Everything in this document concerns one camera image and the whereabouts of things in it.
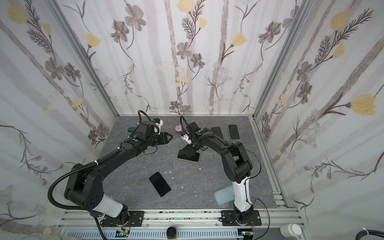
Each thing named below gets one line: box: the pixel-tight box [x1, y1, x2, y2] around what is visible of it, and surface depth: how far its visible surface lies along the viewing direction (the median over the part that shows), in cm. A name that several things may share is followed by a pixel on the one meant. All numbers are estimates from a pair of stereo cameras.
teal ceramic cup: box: [126, 125, 137, 137], surface depth 106 cm
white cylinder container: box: [280, 223, 302, 238], surface depth 65 cm
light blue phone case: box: [227, 124, 241, 141], surface depth 113 cm
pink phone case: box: [177, 149, 200, 163], surface depth 97 cm
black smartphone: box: [149, 171, 171, 197], surface depth 86 cm
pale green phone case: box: [213, 184, 235, 206], surface depth 84 cm
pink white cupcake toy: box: [175, 124, 183, 132], surface depth 111 cm
